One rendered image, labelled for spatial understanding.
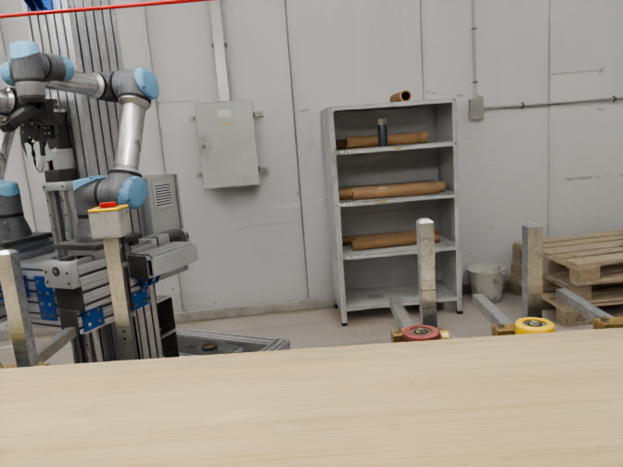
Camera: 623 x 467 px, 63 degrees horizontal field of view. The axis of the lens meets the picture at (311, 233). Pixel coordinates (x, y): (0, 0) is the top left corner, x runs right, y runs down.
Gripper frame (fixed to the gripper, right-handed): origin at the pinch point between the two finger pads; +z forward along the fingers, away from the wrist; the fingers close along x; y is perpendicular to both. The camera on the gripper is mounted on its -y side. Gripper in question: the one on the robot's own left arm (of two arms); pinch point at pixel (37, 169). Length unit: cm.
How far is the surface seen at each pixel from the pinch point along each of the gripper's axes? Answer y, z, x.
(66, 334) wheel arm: -3.7, 49.0, -5.3
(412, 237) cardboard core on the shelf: 264, 74, -42
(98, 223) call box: -18.2, 13.1, -41.7
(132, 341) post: -15, 43, -44
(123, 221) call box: -13.9, 13.4, -45.0
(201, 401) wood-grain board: -36, 42, -80
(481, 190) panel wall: 323, 47, -84
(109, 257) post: -16.3, 21.4, -41.5
